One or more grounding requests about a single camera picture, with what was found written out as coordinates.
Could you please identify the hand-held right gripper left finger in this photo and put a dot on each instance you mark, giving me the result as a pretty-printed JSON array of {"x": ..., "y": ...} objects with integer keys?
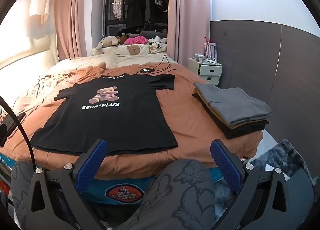
[{"x": 92, "y": 163}]

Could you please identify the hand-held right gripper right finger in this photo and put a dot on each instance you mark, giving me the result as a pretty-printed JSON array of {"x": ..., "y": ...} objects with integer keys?
[{"x": 225, "y": 166}]

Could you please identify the black bear print t-shirt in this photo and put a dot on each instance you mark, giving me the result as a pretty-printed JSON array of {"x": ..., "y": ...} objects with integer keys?
[{"x": 112, "y": 125}]

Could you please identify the teal printed bed sheet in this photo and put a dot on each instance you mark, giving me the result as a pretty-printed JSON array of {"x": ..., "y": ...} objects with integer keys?
[{"x": 100, "y": 190}]

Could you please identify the black folded garment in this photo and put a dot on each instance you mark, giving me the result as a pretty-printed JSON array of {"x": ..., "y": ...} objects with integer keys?
[{"x": 245, "y": 132}]

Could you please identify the grey cartoon print pillow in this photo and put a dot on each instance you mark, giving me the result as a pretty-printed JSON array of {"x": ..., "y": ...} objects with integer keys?
[{"x": 180, "y": 190}]

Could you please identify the grey fluffy rug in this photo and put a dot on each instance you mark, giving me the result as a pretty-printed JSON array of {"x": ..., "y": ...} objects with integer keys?
[{"x": 287, "y": 152}]

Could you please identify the grey folded garment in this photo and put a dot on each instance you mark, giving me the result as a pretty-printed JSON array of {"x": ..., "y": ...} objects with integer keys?
[{"x": 232, "y": 102}]

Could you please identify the black folded cloth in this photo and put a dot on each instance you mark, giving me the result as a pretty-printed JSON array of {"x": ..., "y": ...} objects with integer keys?
[{"x": 7, "y": 127}]

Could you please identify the white nightstand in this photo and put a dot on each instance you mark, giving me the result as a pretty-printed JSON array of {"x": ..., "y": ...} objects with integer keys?
[{"x": 211, "y": 71}]

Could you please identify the white power strip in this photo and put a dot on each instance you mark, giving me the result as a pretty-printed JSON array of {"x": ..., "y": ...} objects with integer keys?
[{"x": 212, "y": 61}]

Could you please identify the small black device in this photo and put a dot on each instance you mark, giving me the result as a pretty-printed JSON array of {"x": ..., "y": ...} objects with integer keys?
[{"x": 146, "y": 70}]

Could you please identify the striped gift bag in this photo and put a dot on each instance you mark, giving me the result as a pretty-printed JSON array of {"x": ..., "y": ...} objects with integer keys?
[{"x": 211, "y": 51}]

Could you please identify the bear print pillow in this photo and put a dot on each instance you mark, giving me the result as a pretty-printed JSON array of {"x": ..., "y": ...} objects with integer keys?
[{"x": 132, "y": 49}]

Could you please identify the beige plush toy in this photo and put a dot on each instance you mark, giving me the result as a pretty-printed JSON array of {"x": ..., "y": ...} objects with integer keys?
[{"x": 107, "y": 41}]

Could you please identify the pink fluffy plush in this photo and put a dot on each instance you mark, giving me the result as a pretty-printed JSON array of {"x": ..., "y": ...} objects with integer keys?
[{"x": 136, "y": 39}]

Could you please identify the dark brown plush toy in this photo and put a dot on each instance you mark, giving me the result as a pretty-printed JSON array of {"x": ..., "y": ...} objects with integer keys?
[{"x": 122, "y": 35}]

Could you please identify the black and white plush toy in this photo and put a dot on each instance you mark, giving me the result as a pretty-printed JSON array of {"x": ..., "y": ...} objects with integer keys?
[{"x": 157, "y": 42}]

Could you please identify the dark grey cushion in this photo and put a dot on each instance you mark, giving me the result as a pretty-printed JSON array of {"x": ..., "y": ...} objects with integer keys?
[{"x": 150, "y": 33}]

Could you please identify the pink curtain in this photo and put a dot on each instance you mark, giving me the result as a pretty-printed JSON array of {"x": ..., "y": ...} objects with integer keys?
[
  {"x": 72, "y": 19},
  {"x": 187, "y": 19}
]

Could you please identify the white hanging shirt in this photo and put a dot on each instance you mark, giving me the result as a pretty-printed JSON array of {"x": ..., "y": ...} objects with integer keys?
[{"x": 40, "y": 2}]

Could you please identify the dark hanging garment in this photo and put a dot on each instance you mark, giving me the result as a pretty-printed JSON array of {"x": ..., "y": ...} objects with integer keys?
[{"x": 149, "y": 2}]

